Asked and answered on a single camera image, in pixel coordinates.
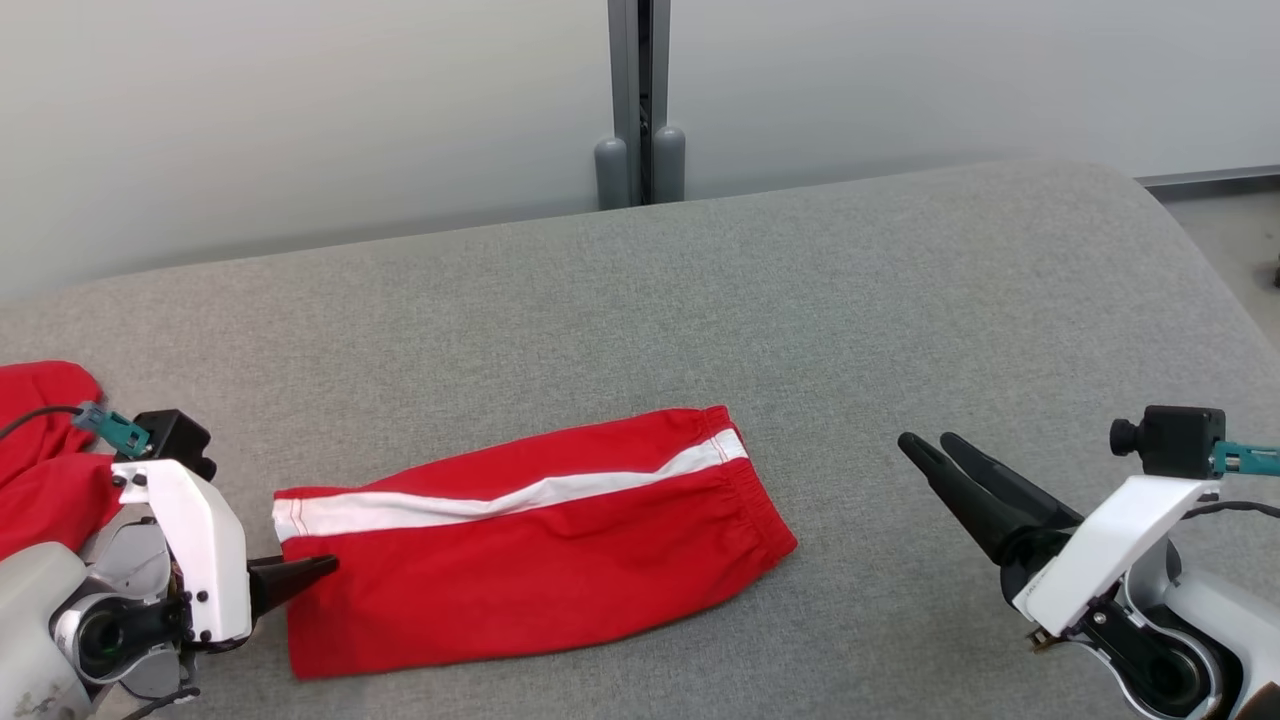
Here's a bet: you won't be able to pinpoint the grey partition post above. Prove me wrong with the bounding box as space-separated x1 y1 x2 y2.
594 0 687 211

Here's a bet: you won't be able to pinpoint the camera cable teal plug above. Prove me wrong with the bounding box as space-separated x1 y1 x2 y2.
0 400 153 459
1180 440 1280 521

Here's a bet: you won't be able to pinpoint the left camera cable teal plug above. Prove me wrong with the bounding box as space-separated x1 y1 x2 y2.
0 400 153 459

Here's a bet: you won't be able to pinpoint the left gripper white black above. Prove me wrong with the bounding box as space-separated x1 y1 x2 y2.
110 458 340 651

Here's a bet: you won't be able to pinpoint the red shirt white sleeves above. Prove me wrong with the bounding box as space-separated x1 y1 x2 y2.
0 360 126 561

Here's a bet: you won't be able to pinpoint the grey wall baseboard strip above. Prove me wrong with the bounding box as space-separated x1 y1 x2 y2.
1135 165 1280 191

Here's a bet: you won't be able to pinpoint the red shorts white side stripe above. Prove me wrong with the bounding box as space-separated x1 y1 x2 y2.
272 404 799 681

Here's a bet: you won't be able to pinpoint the right camera cable teal plug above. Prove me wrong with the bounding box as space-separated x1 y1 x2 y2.
1180 440 1280 521

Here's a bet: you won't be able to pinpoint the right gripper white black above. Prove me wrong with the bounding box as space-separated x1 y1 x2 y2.
897 431 1222 641

